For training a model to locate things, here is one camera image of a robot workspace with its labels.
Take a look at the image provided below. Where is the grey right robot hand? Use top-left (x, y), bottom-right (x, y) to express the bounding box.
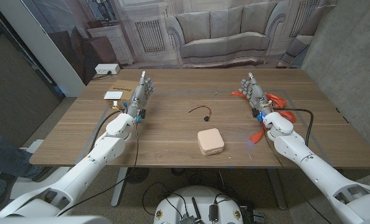
top-left (240, 72), bottom-right (273, 117)

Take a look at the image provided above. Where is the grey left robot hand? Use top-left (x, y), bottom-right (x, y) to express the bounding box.
top-left (125, 71), bottom-right (156, 123)

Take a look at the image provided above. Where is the white card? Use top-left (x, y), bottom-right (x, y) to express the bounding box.
top-left (103, 91), bottom-right (124, 100)

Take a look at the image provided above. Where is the brown cardboard box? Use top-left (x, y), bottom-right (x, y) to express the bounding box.
top-left (106, 79), bottom-right (142, 108)

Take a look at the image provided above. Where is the pink jewelry box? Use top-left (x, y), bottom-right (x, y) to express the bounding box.
top-left (197, 128), bottom-right (225, 156)

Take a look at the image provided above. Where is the white power strip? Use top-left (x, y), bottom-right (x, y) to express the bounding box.
top-left (95, 63), bottom-right (121, 75)

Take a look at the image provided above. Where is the printed living room backdrop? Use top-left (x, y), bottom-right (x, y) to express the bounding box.
top-left (19, 0), bottom-right (338, 69)

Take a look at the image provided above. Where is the black round floor fan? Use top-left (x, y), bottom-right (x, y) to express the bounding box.
top-left (125, 167), bottom-right (150, 184)

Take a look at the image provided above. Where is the white table leg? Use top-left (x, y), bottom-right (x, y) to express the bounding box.
top-left (267, 169), bottom-right (287, 211)
top-left (111, 167), bottom-right (129, 208)

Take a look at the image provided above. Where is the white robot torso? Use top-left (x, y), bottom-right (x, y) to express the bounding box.
top-left (153, 185), bottom-right (244, 224)

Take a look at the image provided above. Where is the black dongle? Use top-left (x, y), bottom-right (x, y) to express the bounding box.
top-left (209, 203), bottom-right (219, 222)

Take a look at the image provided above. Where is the black antenna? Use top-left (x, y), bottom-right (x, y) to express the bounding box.
top-left (191, 197), bottom-right (202, 223)

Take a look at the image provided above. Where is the white floor base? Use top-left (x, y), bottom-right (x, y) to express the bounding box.
top-left (9, 139), bottom-right (70, 200)

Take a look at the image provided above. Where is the person in blue jeans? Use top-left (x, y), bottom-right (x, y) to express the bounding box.
top-left (0, 126), bottom-right (45, 209)

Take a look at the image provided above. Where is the white robot head edge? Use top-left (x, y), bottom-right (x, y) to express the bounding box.
top-left (0, 215), bottom-right (113, 224)

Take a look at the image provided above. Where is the orange fabric strap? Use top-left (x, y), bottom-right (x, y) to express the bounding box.
top-left (230, 90), bottom-right (297, 144)

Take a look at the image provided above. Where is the black power strip cord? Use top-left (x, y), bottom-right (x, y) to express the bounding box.
top-left (91, 71), bottom-right (113, 81)

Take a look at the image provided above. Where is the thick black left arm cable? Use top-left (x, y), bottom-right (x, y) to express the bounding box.
top-left (88, 109), bottom-right (125, 154)

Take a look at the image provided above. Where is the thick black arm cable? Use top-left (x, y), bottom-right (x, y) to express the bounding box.
top-left (88, 109), bottom-right (125, 154)
top-left (272, 107), bottom-right (315, 147)

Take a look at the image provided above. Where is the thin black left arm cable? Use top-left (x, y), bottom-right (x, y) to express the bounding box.
top-left (56, 119), bottom-right (140, 217)

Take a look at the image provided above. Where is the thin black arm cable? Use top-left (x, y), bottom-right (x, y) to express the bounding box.
top-left (56, 119), bottom-right (140, 217)
top-left (262, 123), bottom-right (333, 224)

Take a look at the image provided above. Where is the red black charging cable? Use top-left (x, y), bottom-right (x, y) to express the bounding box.
top-left (188, 105), bottom-right (213, 122)

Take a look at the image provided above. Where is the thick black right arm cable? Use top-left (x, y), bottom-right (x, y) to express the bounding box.
top-left (272, 107), bottom-right (315, 147)

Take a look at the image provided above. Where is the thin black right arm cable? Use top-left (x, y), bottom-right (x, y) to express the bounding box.
top-left (262, 123), bottom-right (333, 224)

